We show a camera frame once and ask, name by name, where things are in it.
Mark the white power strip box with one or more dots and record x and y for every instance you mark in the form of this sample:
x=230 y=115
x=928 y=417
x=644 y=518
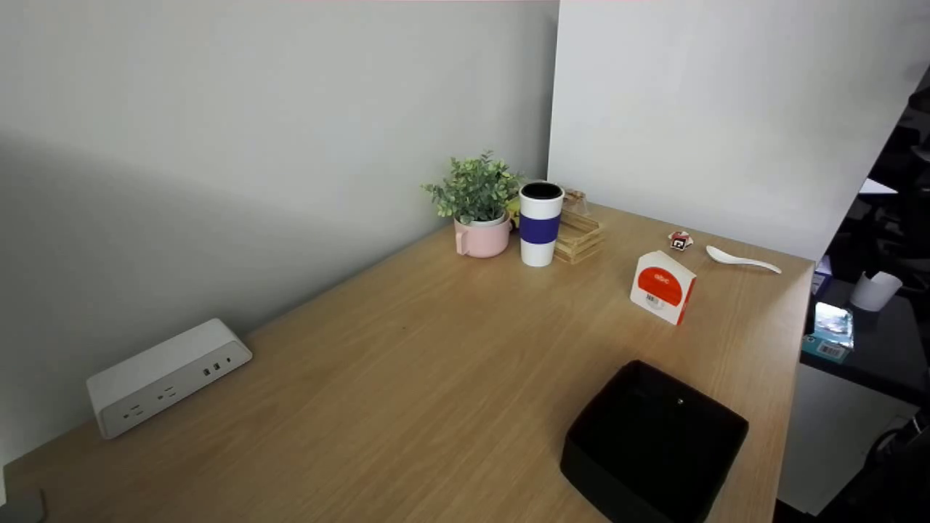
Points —
x=165 y=373

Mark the white paper roll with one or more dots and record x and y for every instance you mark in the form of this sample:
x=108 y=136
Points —
x=875 y=292

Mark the small red white black card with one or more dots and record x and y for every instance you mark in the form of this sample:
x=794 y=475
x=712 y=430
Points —
x=681 y=240

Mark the teal product box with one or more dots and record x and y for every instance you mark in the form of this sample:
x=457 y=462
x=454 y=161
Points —
x=833 y=328

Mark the white red box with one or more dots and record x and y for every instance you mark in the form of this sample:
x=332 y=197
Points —
x=662 y=286

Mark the black side desk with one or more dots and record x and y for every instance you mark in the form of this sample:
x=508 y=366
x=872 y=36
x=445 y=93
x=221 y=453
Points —
x=891 y=357

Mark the wooden coaster stack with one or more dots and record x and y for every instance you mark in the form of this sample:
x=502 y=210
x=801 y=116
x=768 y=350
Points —
x=582 y=240

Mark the black square box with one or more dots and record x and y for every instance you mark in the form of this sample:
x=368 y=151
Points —
x=649 y=446

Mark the green plant in pink pot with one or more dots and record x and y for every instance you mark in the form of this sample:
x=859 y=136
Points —
x=474 y=190

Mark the white cup with blue band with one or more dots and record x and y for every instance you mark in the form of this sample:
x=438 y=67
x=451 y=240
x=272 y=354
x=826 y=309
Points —
x=538 y=232

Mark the white cabinet side panel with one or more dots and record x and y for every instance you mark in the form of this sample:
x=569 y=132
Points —
x=833 y=437

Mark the white ceramic spoon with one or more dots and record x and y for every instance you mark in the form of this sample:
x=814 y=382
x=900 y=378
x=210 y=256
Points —
x=723 y=256

